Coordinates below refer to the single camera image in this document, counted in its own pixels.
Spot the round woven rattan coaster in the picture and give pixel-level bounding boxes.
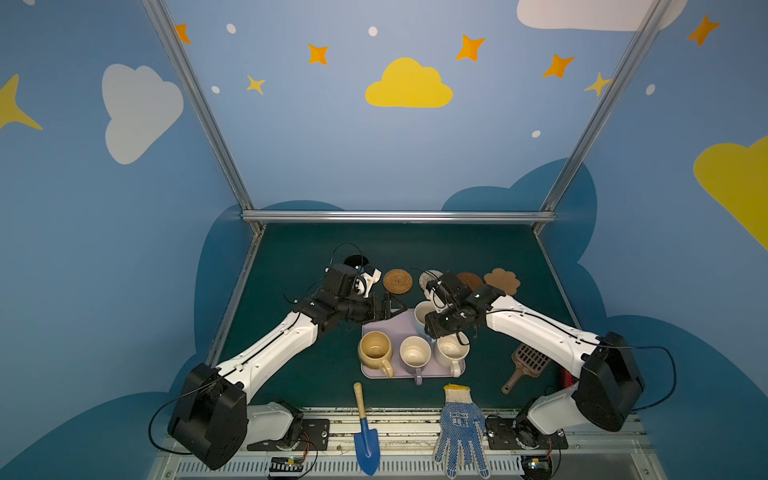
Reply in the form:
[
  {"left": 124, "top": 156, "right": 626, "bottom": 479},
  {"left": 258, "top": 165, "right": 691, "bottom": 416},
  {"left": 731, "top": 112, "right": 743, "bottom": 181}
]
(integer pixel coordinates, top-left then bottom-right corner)
[{"left": 383, "top": 269, "right": 413, "bottom": 295}]

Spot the light blue mug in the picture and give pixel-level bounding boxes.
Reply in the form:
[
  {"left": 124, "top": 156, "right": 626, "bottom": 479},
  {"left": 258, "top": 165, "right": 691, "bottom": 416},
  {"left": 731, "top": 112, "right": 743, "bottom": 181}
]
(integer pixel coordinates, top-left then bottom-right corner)
[{"left": 414, "top": 300, "right": 436, "bottom": 341}]

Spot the black mug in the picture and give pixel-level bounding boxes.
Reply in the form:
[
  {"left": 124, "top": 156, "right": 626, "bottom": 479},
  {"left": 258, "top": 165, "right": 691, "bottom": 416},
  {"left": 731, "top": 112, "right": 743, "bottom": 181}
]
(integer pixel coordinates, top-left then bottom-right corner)
[{"left": 344, "top": 254, "right": 370, "bottom": 271}]

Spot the brown wooden coaster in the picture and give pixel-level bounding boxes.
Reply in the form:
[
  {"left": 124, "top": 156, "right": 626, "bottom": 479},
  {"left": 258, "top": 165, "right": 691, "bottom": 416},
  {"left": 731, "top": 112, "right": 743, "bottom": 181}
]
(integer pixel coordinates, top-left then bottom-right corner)
[{"left": 457, "top": 272, "right": 484, "bottom": 291}]

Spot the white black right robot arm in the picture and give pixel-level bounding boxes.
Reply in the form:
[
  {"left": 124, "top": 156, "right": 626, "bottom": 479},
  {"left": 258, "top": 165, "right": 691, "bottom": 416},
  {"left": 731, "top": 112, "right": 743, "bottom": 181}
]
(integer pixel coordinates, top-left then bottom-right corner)
[{"left": 425, "top": 271, "right": 645, "bottom": 448}]

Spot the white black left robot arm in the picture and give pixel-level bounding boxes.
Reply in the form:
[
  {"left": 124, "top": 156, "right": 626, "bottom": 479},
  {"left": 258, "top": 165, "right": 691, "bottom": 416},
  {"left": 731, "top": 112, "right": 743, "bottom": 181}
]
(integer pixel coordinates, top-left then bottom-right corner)
[{"left": 167, "top": 264, "right": 407, "bottom": 470}]

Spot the flower-shaped cork coaster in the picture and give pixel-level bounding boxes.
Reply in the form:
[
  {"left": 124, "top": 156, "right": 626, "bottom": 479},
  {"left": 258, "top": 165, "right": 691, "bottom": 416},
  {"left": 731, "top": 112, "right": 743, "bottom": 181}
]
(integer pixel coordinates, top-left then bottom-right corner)
[{"left": 483, "top": 268, "right": 521, "bottom": 296}]

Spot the lilac plastic tray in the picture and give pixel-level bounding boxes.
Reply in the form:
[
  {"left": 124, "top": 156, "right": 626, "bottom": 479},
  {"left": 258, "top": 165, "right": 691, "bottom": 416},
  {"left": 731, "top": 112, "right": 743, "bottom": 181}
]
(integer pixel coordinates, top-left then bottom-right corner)
[{"left": 358, "top": 305, "right": 469, "bottom": 385}]

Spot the white mug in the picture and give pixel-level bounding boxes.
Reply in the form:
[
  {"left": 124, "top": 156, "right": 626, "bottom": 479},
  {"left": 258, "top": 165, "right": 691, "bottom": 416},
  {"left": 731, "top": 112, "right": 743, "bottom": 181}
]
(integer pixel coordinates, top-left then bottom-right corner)
[{"left": 435, "top": 332, "right": 470, "bottom": 378}]

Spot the yellow mug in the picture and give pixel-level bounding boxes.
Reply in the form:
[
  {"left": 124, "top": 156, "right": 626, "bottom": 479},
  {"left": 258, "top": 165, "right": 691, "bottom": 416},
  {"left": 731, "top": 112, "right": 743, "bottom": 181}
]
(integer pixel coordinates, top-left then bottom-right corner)
[{"left": 358, "top": 331, "right": 394, "bottom": 378}]

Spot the lilac mug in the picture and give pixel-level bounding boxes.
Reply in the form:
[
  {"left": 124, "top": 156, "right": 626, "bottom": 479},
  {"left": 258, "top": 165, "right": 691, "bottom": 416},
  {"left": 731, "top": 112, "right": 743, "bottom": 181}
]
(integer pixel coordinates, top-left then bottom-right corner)
[{"left": 399, "top": 335, "right": 432, "bottom": 385}]

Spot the brown slotted scoop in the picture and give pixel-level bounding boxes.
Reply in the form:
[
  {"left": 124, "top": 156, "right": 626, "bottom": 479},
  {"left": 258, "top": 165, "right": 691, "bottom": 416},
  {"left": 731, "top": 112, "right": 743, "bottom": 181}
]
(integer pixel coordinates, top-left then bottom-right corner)
[{"left": 501, "top": 343, "right": 551, "bottom": 395}]

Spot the blue dotted work glove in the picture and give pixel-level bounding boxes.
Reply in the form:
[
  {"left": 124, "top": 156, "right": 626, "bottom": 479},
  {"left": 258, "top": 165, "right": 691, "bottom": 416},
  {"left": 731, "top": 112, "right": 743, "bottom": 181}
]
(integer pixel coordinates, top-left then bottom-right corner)
[{"left": 433, "top": 384, "right": 491, "bottom": 479}]

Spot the red brush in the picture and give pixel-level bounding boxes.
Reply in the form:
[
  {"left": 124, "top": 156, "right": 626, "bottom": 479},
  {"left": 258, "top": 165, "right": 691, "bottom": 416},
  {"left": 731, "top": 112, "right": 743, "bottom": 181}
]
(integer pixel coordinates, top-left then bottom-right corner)
[{"left": 560, "top": 368, "right": 575, "bottom": 389}]

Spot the blue garden trowel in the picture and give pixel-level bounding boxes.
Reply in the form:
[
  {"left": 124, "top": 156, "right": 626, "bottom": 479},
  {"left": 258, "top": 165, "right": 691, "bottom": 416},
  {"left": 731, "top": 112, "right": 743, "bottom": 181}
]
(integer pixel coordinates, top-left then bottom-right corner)
[{"left": 353, "top": 382, "right": 380, "bottom": 476}]

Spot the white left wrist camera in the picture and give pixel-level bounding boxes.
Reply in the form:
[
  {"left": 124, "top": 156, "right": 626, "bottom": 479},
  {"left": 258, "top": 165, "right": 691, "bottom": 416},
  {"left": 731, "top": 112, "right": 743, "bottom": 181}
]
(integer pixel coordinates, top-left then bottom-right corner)
[{"left": 356, "top": 264, "right": 382, "bottom": 298}]

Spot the white multicolour rope coaster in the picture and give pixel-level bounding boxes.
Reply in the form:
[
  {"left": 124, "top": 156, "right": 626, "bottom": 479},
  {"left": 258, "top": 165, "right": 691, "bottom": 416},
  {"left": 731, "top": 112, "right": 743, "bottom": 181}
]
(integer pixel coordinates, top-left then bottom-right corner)
[{"left": 418, "top": 269, "right": 443, "bottom": 290}]

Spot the aluminium rear frame rail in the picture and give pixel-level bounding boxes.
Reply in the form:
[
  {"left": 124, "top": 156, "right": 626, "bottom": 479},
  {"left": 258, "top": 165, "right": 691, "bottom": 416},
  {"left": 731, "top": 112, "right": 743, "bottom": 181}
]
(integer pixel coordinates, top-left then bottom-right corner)
[{"left": 241, "top": 210, "right": 556, "bottom": 224}]

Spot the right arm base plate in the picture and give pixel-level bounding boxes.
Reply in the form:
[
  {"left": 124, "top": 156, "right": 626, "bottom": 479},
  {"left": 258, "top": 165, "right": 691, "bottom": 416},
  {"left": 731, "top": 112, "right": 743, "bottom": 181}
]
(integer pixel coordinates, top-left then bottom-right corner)
[{"left": 485, "top": 415, "right": 568, "bottom": 450}]

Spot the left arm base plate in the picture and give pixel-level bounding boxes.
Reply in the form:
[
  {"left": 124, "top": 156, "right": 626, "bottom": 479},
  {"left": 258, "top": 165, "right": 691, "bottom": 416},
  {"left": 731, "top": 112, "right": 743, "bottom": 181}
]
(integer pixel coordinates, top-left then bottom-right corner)
[{"left": 246, "top": 419, "right": 330, "bottom": 452}]

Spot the right aluminium frame post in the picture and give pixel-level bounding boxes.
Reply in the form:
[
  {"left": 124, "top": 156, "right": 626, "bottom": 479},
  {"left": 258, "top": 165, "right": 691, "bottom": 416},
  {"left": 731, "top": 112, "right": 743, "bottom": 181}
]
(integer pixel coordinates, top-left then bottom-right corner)
[{"left": 532, "top": 0, "right": 673, "bottom": 237}]

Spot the aluminium frame post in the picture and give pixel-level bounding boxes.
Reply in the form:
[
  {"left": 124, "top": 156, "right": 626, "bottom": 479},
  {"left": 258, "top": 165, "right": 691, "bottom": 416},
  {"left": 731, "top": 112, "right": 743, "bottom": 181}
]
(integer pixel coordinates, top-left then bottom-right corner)
[
  {"left": 532, "top": 0, "right": 673, "bottom": 237},
  {"left": 142, "top": 0, "right": 254, "bottom": 214}
]

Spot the left aluminium frame post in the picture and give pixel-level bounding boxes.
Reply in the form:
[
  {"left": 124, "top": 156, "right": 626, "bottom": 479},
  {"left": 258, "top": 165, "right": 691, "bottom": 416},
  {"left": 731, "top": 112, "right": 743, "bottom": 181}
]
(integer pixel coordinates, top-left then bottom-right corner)
[{"left": 142, "top": 0, "right": 254, "bottom": 214}]

